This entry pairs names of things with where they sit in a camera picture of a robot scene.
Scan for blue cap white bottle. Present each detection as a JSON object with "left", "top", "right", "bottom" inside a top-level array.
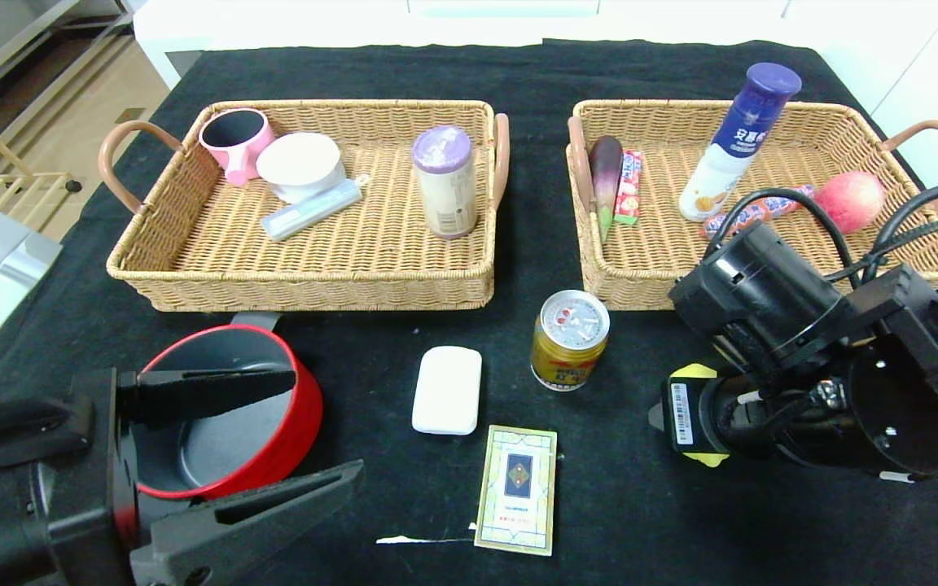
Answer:
[{"left": 678, "top": 63, "right": 804, "bottom": 223}]

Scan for grey toothbrush case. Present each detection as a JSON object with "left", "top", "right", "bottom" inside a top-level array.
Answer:
[{"left": 261, "top": 174, "right": 372, "bottom": 243}]

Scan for grey metal shelf unit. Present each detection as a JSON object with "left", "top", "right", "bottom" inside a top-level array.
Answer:
[{"left": 0, "top": 0, "right": 138, "bottom": 164}]

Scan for purple eggplant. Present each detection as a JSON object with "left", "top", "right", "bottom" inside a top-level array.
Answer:
[{"left": 589, "top": 136, "right": 625, "bottom": 246}]

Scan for black table cloth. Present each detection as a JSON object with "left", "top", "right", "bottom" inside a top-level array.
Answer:
[{"left": 0, "top": 39, "right": 938, "bottom": 586}]

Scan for red candy pack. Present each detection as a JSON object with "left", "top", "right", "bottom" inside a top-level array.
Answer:
[{"left": 613, "top": 150, "right": 643, "bottom": 227}]

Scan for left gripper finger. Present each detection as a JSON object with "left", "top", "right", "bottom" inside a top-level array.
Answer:
[
  {"left": 129, "top": 459, "right": 365, "bottom": 586},
  {"left": 117, "top": 367, "right": 298, "bottom": 427}
]

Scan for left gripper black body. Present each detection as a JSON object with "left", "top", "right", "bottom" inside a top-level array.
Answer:
[{"left": 0, "top": 366, "right": 153, "bottom": 586}]

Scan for red pot black handles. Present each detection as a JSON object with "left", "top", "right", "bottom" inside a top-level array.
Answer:
[{"left": 134, "top": 313, "right": 326, "bottom": 500}]

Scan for yellow lemon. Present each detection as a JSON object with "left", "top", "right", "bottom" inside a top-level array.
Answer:
[{"left": 668, "top": 363, "right": 732, "bottom": 470}]

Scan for white paper scrap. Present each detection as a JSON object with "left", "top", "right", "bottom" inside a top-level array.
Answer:
[{"left": 376, "top": 525, "right": 478, "bottom": 545}]

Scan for gold drink can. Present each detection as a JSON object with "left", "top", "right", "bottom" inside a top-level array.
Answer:
[{"left": 530, "top": 290, "right": 610, "bottom": 392}]

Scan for beige wooden rack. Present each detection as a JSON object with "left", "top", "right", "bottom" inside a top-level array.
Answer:
[{"left": 0, "top": 94, "right": 85, "bottom": 237}]

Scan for pink mug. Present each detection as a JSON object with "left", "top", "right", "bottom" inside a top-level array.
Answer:
[{"left": 199, "top": 108, "right": 277, "bottom": 187}]

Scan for playing card box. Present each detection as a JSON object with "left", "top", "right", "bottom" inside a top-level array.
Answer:
[{"left": 474, "top": 425, "right": 559, "bottom": 558}]

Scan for white soap bar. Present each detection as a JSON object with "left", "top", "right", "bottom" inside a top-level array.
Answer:
[{"left": 411, "top": 347, "right": 484, "bottom": 437}]

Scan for purple lid canister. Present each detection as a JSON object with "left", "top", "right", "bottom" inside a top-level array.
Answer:
[{"left": 411, "top": 125, "right": 478, "bottom": 240}]

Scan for white table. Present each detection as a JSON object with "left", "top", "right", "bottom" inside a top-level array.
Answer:
[{"left": 134, "top": 0, "right": 824, "bottom": 92}]

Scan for wicker basket brown handles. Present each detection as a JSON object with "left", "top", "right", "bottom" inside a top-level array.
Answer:
[
  {"left": 567, "top": 99, "right": 938, "bottom": 312},
  {"left": 99, "top": 99, "right": 511, "bottom": 313}
]

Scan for white round bowl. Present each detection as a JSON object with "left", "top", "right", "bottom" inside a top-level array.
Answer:
[{"left": 256, "top": 132, "right": 348, "bottom": 204}]

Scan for red apple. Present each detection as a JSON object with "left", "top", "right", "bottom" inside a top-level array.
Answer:
[{"left": 813, "top": 171, "right": 887, "bottom": 235}]

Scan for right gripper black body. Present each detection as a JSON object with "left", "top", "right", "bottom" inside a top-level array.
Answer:
[{"left": 661, "top": 376, "right": 731, "bottom": 454}]

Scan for orange sausage stick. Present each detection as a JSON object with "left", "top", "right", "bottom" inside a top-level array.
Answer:
[{"left": 703, "top": 185, "right": 817, "bottom": 241}]

